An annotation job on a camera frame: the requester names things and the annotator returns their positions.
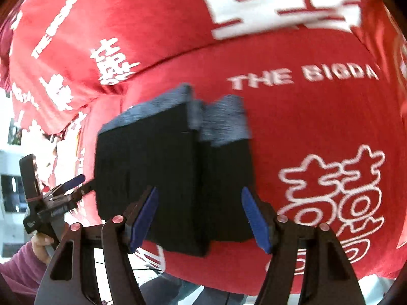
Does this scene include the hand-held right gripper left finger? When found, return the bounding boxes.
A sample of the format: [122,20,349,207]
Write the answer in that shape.
[34,186,159,305]

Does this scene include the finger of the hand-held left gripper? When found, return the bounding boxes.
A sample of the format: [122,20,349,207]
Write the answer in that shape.
[61,180,96,204]
[47,174,86,198]

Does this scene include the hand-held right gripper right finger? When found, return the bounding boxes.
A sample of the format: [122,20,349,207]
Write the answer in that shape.
[241,186,367,305]

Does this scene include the black pants with grey waistband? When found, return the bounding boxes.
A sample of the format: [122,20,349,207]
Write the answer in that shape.
[94,83,256,258]

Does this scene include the person's left forearm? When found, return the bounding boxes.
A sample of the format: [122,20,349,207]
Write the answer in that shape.
[0,241,49,305]

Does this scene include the person's left hand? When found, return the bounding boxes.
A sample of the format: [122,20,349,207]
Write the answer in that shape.
[30,232,55,265]

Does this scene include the red printed blanket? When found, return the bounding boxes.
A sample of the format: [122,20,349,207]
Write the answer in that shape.
[0,0,407,296]

